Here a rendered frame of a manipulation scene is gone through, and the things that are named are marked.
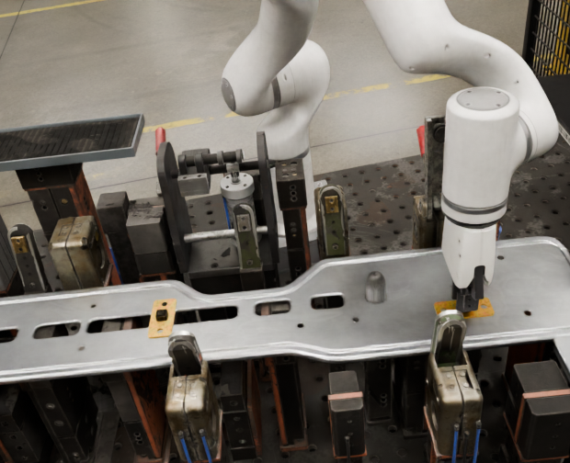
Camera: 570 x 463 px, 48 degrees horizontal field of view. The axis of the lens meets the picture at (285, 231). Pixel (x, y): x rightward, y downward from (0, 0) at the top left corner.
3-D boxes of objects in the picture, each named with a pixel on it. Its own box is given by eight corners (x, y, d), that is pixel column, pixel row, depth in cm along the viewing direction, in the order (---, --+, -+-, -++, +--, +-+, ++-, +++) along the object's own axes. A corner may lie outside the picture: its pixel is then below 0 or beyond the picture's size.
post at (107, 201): (146, 362, 136) (93, 207, 112) (149, 344, 140) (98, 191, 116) (169, 359, 136) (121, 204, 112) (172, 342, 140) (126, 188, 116)
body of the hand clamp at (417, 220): (416, 355, 130) (420, 215, 109) (409, 332, 136) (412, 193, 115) (445, 353, 130) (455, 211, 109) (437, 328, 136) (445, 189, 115)
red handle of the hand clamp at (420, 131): (426, 208, 108) (411, 125, 113) (424, 213, 110) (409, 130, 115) (450, 205, 108) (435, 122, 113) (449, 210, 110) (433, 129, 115)
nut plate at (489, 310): (438, 321, 96) (438, 315, 96) (433, 303, 99) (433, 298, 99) (495, 315, 96) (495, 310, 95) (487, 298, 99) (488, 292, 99)
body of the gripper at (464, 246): (436, 186, 90) (433, 248, 97) (455, 229, 82) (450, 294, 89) (490, 179, 90) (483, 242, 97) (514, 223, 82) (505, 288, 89)
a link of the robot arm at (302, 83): (248, 146, 150) (231, 50, 134) (318, 119, 155) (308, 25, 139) (271, 171, 141) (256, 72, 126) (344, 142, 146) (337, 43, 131)
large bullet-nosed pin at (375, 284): (367, 311, 102) (366, 279, 98) (364, 298, 104) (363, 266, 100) (387, 309, 102) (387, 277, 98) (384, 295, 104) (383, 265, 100)
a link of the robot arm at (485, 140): (481, 163, 89) (428, 186, 86) (490, 74, 82) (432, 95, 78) (528, 190, 83) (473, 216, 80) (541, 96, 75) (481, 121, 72)
